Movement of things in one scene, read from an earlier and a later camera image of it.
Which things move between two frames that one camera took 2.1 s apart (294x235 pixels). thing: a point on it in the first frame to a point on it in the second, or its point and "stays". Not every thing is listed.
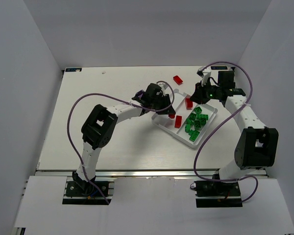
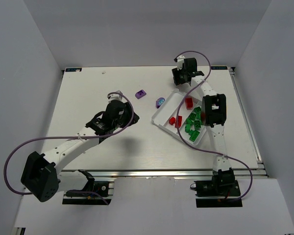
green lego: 187,128 stays
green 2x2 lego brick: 197,125 stays
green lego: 193,134 stays
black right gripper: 199,93 to 177,78
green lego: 192,116 stays
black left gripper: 165,105 to 131,117
